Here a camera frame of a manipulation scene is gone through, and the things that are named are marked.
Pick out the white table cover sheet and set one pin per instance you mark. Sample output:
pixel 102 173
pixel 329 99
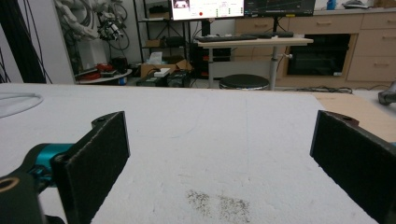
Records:
pixel 199 137

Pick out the blue bottle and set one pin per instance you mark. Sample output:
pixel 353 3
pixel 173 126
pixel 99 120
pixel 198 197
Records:
pixel 331 4

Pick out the black round stool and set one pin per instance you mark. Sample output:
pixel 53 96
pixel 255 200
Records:
pixel 244 81

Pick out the black built-in appliance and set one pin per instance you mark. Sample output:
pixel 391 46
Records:
pixel 319 56

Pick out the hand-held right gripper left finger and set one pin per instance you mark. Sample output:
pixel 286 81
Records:
pixel 93 161

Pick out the light wooden cabinet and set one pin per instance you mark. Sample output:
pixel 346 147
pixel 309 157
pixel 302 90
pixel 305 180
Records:
pixel 373 46

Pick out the red tool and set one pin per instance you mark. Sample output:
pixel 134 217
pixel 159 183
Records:
pixel 104 67

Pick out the black metal shelf rack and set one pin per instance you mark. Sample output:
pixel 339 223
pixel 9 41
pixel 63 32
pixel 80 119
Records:
pixel 165 31

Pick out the open cardboard box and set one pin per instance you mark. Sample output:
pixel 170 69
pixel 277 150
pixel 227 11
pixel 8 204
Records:
pixel 149 69

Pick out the round white side table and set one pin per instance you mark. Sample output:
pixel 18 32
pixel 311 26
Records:
pixel 106 78

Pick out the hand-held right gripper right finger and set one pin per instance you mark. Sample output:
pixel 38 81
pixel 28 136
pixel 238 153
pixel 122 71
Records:
pixel 351 152

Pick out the computer monitor with dark screen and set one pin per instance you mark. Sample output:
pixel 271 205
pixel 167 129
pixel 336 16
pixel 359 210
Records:
pixel 280 6

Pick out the short black keyboard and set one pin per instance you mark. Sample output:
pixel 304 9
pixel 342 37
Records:
pixel 274 34

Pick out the light wooden standing desk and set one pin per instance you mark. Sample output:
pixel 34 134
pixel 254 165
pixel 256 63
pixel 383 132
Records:
pixel 255 42

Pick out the grey metal object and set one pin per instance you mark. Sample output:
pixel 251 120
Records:
pixel 387 95

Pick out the computer monitor with white screen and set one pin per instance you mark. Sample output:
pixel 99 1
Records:
pixel 207 8

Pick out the small white box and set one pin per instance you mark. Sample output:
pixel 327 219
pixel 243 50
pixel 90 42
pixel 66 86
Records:
pixel 162 72

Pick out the long black keyboard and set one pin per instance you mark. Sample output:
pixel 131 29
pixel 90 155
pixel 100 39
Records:
pixel 227 38

